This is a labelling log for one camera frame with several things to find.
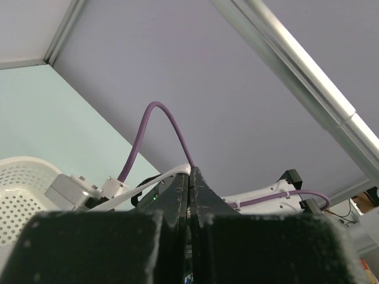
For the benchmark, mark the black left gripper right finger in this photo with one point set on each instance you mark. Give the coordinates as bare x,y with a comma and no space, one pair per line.
228,247

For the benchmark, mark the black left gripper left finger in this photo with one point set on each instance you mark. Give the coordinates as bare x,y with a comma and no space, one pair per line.
136,246

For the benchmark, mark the white tank top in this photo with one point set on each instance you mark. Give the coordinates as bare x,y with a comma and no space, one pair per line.
112,203

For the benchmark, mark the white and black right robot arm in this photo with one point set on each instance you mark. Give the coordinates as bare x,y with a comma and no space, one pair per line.
285,196

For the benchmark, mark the white perforated plastic basket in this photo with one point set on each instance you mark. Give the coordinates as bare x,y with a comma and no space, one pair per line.
24,182

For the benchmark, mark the grey clothes rack with white feet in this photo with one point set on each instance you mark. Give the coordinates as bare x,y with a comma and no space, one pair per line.
296,69

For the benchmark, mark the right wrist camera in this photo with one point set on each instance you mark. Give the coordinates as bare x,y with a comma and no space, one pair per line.
75,193

